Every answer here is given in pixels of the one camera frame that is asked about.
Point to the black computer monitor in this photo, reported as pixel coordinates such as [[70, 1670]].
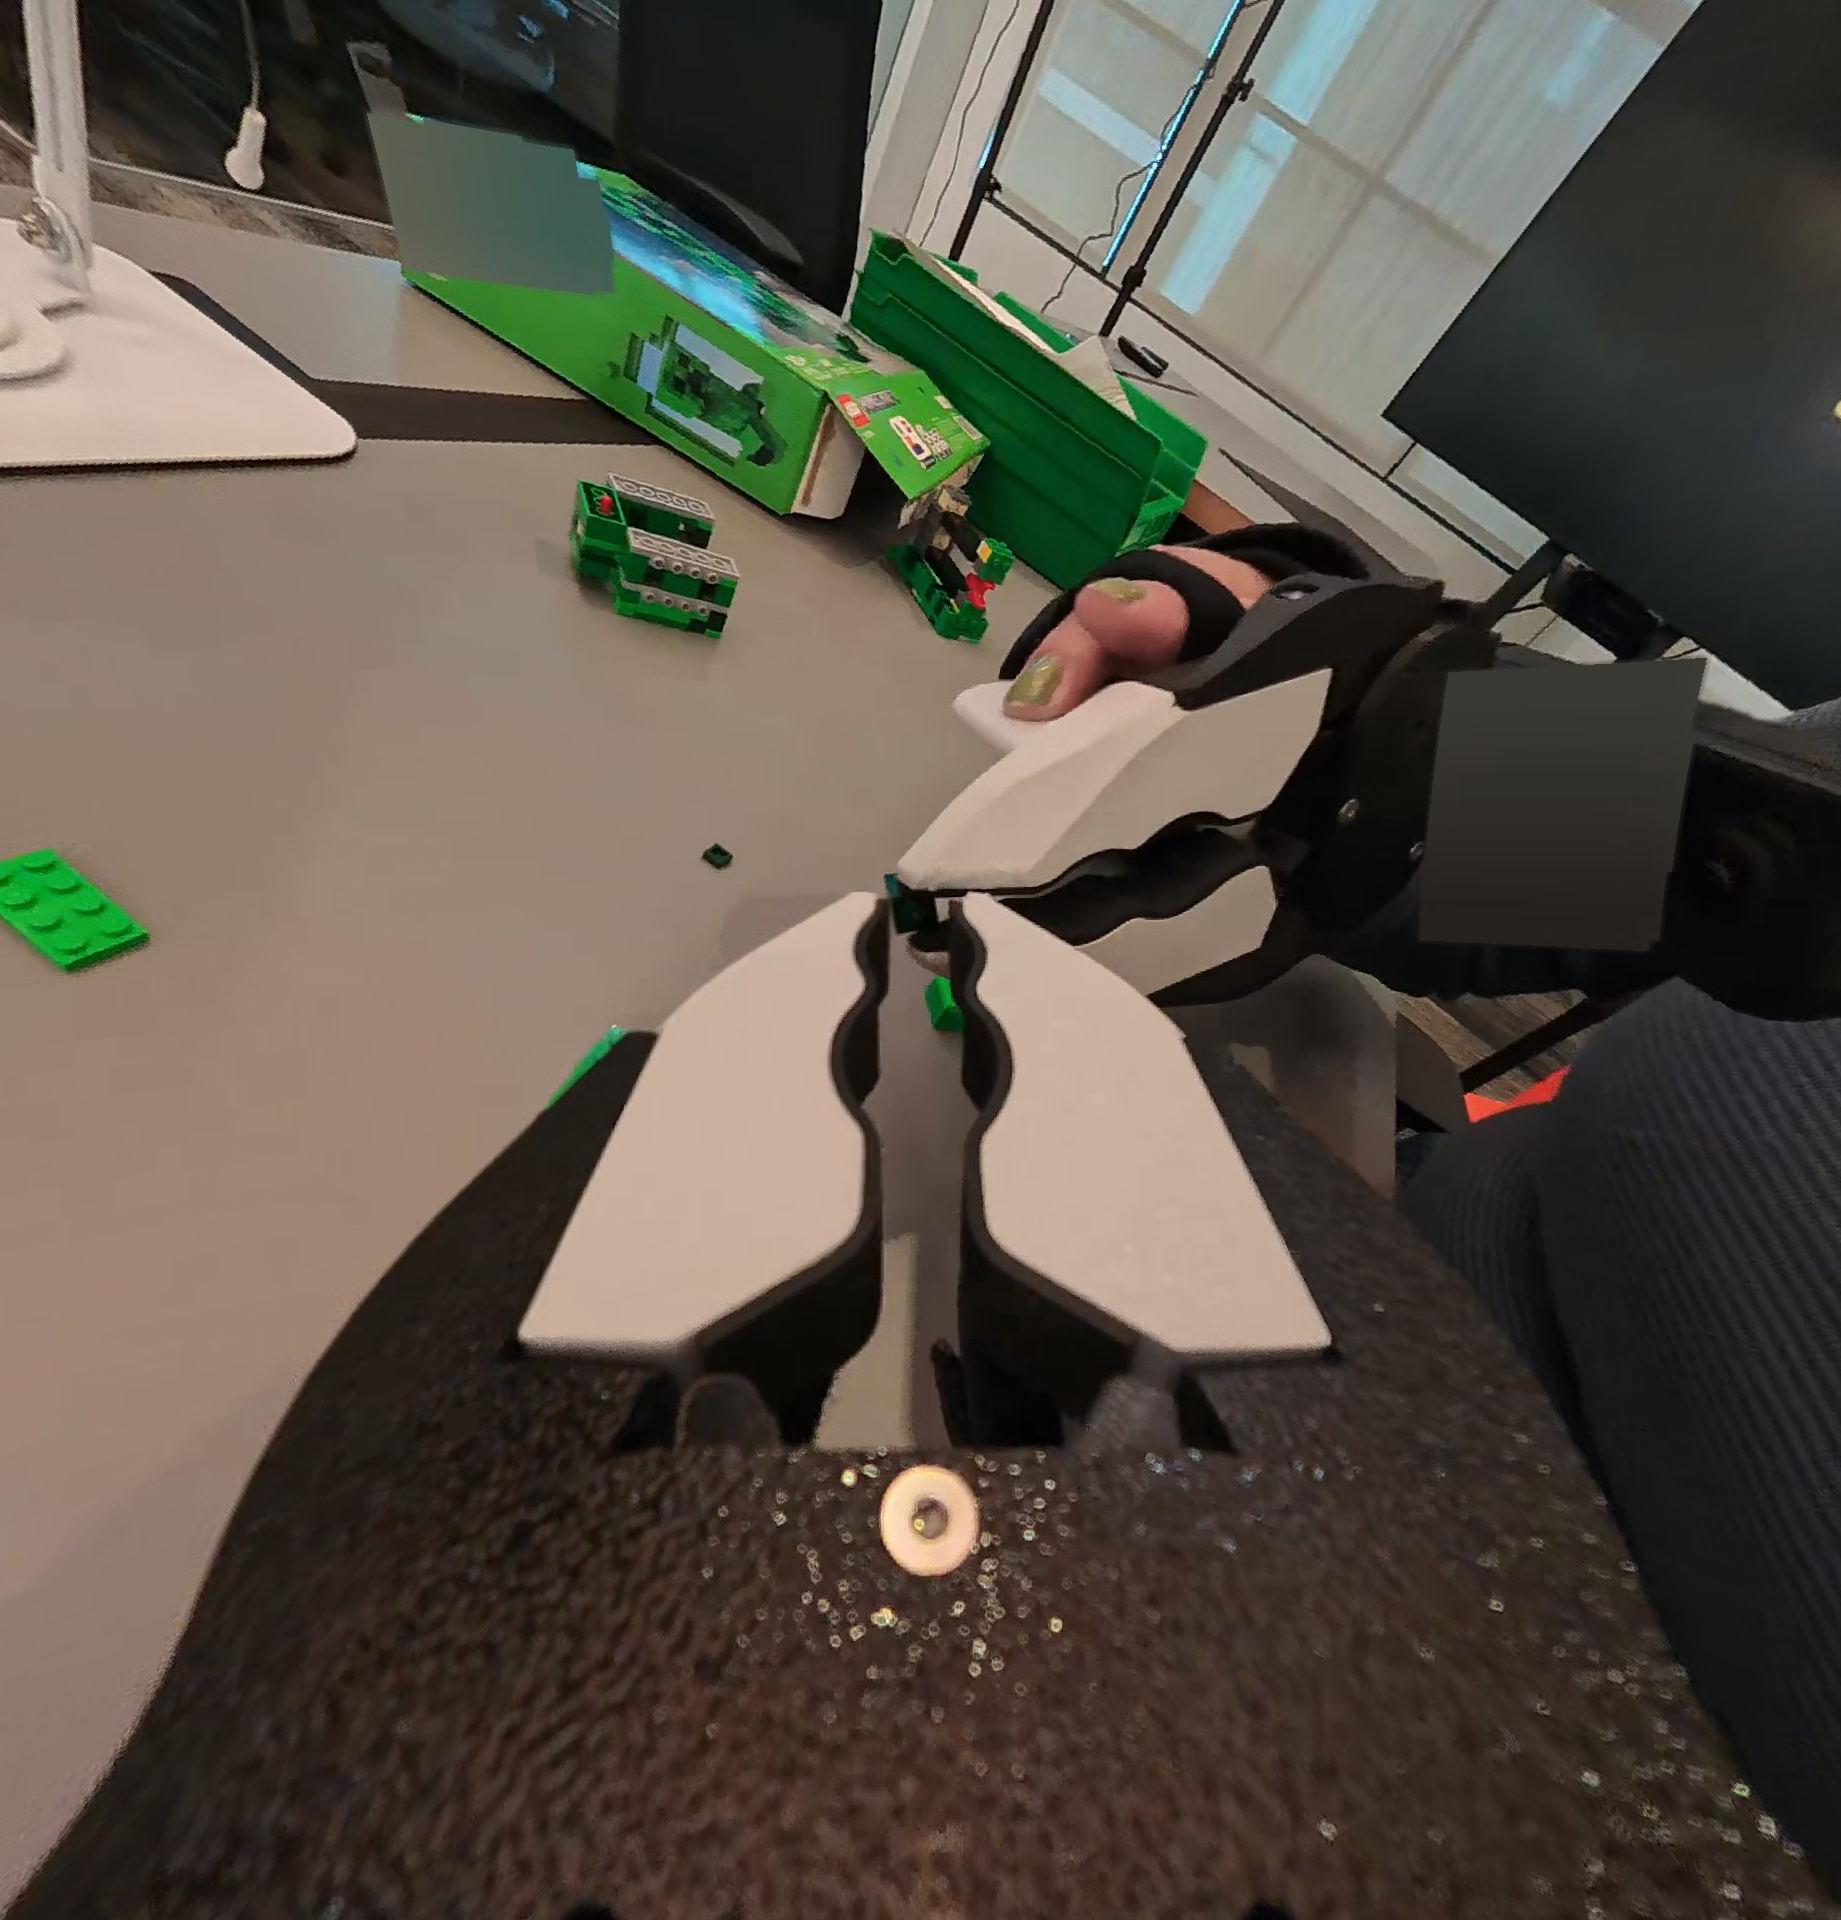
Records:
[[739, 105]]

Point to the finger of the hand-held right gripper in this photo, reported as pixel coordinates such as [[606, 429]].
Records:
[[1205, 933], [1144, 771]]

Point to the green build with grey beams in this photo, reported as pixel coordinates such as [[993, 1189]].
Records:
[[665, 577]]

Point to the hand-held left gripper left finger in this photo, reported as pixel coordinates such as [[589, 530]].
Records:
[[710, 1156]]

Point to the small green brick plate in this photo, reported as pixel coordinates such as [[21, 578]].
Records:
[[598, 1057]]

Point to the green cardboard box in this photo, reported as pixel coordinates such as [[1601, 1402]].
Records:
[[710, 376]]

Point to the grey desk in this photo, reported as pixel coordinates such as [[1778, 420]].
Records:
[[335, 721]]

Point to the green two-by-four brick plate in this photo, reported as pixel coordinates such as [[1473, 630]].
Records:
[[49, 907]]

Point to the white stand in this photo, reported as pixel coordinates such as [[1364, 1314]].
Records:
[[58, 150]]

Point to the green plastic bin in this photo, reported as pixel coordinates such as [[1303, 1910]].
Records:
[[1039, 450]]

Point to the large black screen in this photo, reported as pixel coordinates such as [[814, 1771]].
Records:
[[1640, 301]]

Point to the person's right hand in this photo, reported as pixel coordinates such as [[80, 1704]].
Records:
[[1084, 646]]

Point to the dark teal small brick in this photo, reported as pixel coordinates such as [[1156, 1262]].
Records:
[[906, 905]]

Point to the black tripod stand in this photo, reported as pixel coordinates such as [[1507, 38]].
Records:
[[1017, 91], [1202, 150]]

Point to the orange red object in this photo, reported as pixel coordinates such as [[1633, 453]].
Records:
[[1519, 1100]]

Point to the person's right forearm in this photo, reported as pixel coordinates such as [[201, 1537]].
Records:
[[1834, 721]]

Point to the black screen stand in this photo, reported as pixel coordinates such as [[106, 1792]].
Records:
[[1603, 606]]

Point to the person's dark ribbed clothing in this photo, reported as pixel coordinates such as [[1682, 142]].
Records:
[[1684, 1276]]

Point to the green brick build with figure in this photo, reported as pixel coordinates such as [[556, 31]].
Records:
[[944, 592]]

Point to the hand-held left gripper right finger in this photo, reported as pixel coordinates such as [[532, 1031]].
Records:
[[1130, 1170]]

